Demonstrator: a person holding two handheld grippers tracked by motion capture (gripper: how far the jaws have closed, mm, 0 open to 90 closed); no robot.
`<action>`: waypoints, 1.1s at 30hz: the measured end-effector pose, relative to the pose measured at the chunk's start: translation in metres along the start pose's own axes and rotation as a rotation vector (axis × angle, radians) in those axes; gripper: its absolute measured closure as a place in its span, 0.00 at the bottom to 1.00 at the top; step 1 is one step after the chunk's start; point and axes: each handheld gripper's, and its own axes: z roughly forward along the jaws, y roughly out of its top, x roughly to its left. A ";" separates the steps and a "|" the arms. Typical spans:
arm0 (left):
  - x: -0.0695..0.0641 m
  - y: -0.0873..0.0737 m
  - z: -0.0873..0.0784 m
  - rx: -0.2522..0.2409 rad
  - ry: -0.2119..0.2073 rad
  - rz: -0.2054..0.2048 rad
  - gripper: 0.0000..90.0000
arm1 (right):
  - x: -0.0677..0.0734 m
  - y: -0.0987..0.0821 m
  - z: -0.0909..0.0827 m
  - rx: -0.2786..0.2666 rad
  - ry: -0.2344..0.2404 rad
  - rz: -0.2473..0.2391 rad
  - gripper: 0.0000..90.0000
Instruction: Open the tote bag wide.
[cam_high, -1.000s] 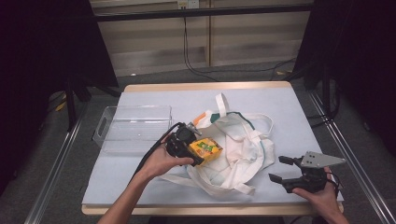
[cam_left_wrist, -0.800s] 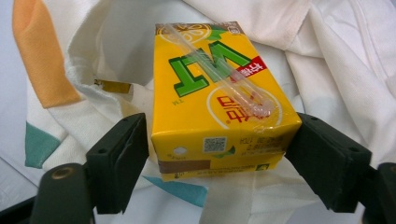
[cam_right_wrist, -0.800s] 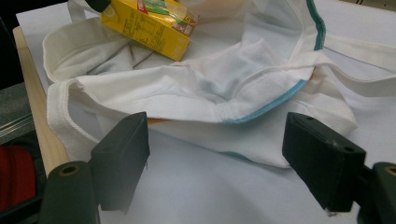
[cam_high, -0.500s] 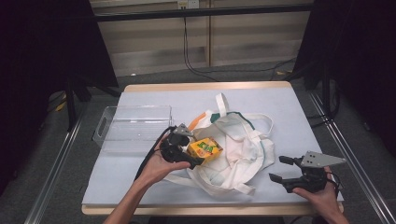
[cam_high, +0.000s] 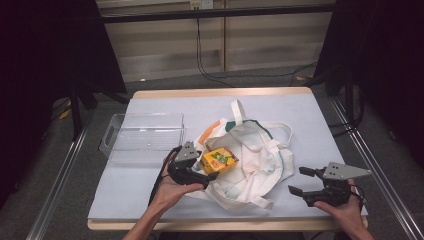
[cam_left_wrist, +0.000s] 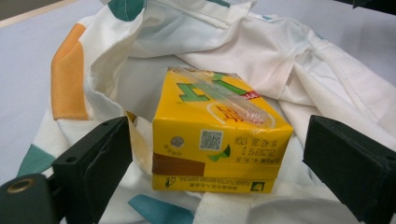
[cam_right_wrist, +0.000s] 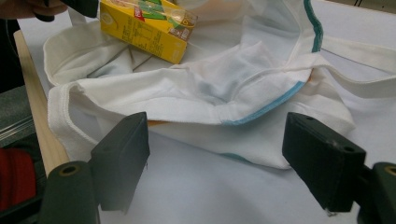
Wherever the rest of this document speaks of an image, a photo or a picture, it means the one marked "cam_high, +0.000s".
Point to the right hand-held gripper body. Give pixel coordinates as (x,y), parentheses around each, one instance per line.
(333,190)

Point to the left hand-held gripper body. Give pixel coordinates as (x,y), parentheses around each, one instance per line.
(183,166)

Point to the yellow carton box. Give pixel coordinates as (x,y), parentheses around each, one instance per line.
(218,160)

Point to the clear plastic container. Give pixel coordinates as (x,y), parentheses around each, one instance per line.
(146,140)

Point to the white patterned tote bag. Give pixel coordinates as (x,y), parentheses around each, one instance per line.
(256,160)

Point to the person's right hand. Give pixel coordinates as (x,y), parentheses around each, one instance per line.
(350,213)

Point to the person's left hand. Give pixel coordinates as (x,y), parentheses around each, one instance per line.
(173,195)

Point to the black metal stand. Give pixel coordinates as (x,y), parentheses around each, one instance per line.
(76,113)
(348,100)

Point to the black curtain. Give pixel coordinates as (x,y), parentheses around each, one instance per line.
(383,66)
(50,50)

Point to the metal floor rail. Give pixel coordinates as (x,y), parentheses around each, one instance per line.
(56,180)
(376,166)

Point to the white wall socket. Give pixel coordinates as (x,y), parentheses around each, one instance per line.
(201,4)

